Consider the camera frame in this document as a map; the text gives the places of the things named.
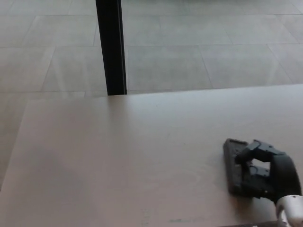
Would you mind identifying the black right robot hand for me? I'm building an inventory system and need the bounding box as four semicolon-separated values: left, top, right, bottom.
234;139;303;204

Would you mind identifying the dark grey rectangular board eraser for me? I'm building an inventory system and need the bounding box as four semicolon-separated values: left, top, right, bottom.
222;138;255;197

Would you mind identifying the black vertical metal post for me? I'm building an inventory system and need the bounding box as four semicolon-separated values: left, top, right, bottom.
95;0;128;96

